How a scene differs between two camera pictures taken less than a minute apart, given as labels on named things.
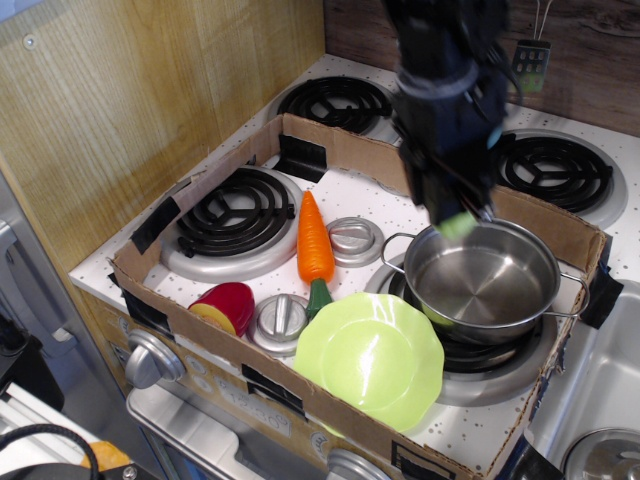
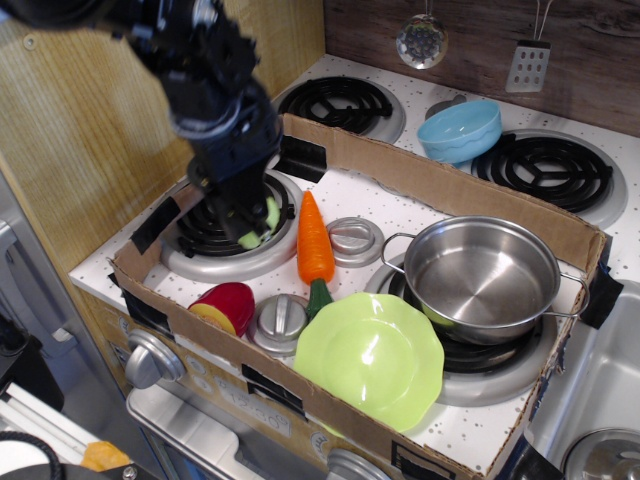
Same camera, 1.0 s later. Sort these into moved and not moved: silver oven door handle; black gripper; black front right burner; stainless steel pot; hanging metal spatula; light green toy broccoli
Moved: light green toy broccoli; black gripper
Not moved: black front right burner; hanging metal spatula; stainless steel pot; silver oven door handle
